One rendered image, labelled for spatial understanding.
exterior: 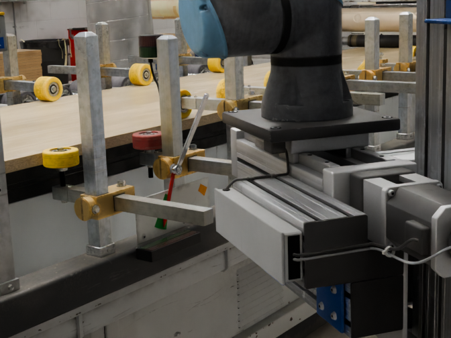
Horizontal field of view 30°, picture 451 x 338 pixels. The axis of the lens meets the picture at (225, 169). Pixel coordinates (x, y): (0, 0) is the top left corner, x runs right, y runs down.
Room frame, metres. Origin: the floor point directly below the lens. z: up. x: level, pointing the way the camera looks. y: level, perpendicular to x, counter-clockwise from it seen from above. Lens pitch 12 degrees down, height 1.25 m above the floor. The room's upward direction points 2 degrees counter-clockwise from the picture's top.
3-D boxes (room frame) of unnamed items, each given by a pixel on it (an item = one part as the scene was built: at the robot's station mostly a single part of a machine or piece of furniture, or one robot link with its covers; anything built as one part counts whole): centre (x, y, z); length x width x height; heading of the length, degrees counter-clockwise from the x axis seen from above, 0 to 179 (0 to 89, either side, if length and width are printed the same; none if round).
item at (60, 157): (1.85, 0.37, 0.85); 0.08 x 0.08 x 0.11
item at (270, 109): (1.38, -0.14, 1.09); 0.15 x 0.15 x 0.10
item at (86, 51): (1.72, 0.27, 0.93); 0.04 x 0.04 x 0.48; 53
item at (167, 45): (1.92, 0.12, 0.91); 0.04 x 0.04 x 0.48; 53
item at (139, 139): (2.02, 0.18, 0.85); 0.08 x 0.08 x 0.11
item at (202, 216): (1.73, 0.21, 0.81); 0.44 x 0.03 x 0.04; 53
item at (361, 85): (2.54, -0.37, 0.95); 0.50 x 0.04 x 0.04; 53
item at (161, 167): (1.94, 0.11, 0.85); 0.14 x 0.06 x 0.05; 143
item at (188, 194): (1.88, 0.12, 0.75); 0.26 x 0.01 x 0.10; 143
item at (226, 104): (2.14, -0.04, 0.95); 0.14 x 0.06 x 0.05; 143
